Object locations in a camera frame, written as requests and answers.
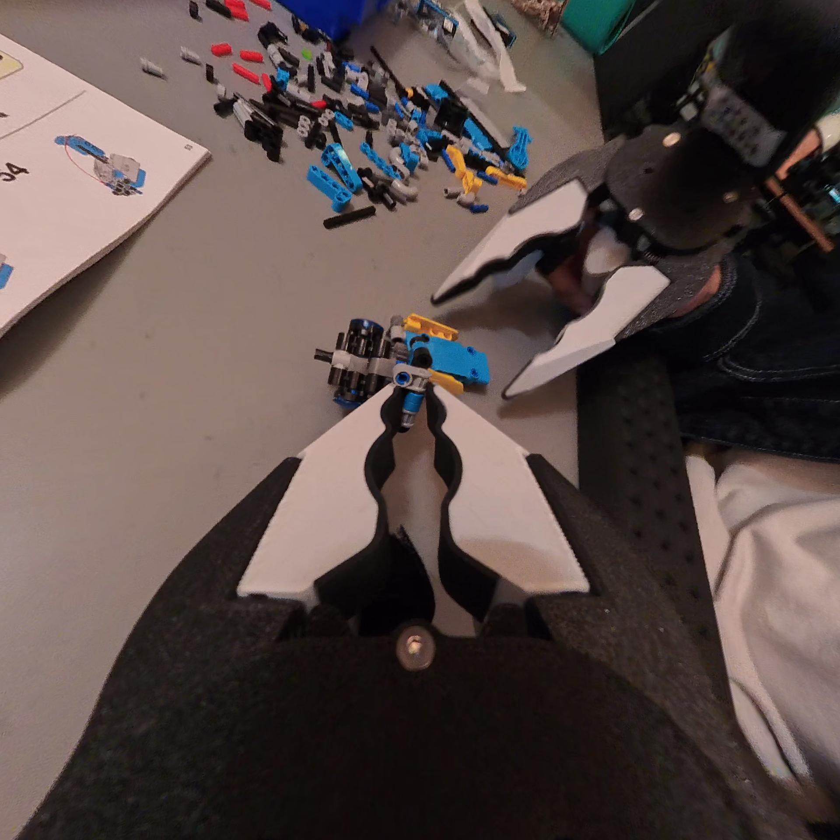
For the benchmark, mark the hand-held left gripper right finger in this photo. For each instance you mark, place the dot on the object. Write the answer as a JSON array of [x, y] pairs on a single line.
[[519, 525]]

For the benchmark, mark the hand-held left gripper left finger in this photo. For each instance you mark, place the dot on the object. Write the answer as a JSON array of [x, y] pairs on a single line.
[[309, 525]]

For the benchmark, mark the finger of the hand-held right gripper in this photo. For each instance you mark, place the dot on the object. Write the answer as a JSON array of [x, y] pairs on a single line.
[[604, 315], [525, 223]]

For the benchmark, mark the blue yellow brick assembly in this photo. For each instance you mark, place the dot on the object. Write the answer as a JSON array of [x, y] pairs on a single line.
[[453, 357]]

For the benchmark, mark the blue beam with black pins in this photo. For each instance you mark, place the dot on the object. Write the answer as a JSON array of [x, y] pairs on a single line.
[[411, 387]]

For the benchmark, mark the black grey gear assembly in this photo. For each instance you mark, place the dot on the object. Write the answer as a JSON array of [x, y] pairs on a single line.
[[357, 357]]

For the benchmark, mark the grey desk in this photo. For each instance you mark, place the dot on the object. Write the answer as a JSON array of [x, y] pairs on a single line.
[[197, 433]]

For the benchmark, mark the pile of loose small bricks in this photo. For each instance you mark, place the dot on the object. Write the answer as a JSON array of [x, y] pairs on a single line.
[[368, 131]]

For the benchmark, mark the crumpled clear plastic bag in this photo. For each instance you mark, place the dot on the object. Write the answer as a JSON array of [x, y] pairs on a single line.
[[486, 40]]

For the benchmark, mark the person's light trousers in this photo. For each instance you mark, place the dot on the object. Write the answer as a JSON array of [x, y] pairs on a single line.
[[788, 591]]

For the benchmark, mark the blue storage bin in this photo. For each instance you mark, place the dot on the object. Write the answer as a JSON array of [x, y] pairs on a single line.
[[341, 13]]

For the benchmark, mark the open instruction booklet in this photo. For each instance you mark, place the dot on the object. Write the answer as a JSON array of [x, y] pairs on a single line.
[[66, 184]]

